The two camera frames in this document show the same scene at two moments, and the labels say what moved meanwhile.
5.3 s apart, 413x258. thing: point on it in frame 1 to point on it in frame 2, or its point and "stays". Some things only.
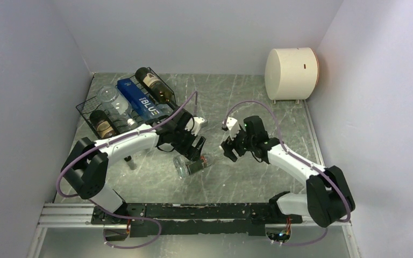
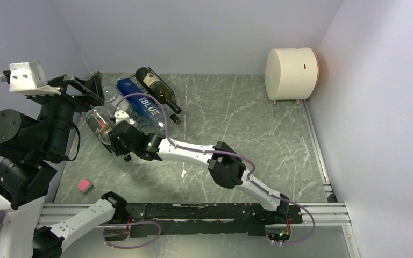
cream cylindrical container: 291,73 stays
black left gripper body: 183,141 to 59,111
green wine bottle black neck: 158,88 stays
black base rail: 214,219 stays
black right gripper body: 241,143 to 120,148
